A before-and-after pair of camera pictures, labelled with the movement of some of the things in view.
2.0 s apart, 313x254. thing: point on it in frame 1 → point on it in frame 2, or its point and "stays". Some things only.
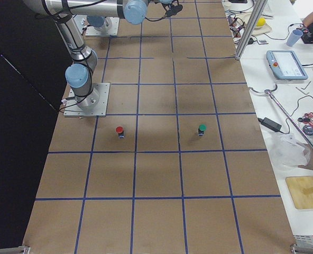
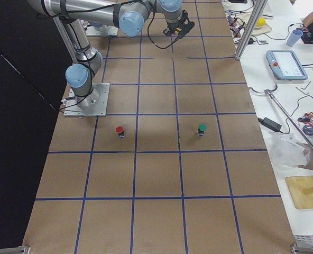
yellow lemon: [261, 21] stays
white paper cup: [227, 5] stays
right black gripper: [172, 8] → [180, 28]
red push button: [120, 132] stays
